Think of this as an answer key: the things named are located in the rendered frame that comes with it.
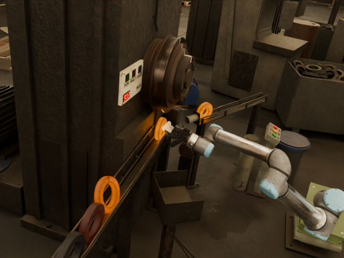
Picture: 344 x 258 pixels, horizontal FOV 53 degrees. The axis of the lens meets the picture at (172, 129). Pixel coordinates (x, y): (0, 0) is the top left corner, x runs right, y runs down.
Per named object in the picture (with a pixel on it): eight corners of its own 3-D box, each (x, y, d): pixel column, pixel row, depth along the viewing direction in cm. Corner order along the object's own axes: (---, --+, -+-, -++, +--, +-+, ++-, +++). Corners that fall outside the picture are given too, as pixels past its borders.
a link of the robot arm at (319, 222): (342, 222, 223) (285, 169, 184) (329, 245, 221) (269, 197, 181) (321, 213, 236) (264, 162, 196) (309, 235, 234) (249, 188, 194)
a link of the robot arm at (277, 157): (295, 152, 187) (208, 120, 236) (284, 172, 185) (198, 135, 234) (302, 161, 194) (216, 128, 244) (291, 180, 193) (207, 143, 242)
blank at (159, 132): (154, 124, 217) (159, 125, 216) (163, 112, 229) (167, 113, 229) (153, 144, 225) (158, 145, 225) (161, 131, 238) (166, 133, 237)
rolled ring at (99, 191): (94, 201, 158) (88, 200, 160) (111, 220, 171) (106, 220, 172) (108, 168, 170) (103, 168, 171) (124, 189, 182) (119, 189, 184)
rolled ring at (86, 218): (104, 195, 157) (97, 193, 157) (83, 226, 143) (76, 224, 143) (106, 220, 168) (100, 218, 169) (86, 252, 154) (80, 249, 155)
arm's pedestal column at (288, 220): (336, 229, 273) (340, 221, 270) (342, 267, 239) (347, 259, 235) (285, 214, 282) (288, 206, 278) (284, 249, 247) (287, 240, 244)
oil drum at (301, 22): (274, 68, 651) (287, 20, 610) (275, 61, 702) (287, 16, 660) (306, 76, 638) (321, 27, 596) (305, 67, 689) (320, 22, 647)
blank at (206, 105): (199, 123, 274) (202, 125, 272) (193, 111, 263) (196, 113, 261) (212, 110, 278) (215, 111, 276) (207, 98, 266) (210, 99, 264)
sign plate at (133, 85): (117, 105, 177) (119, 71, 169) (137, 89, 199) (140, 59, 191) (121, 106, 177) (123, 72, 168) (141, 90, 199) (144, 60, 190)
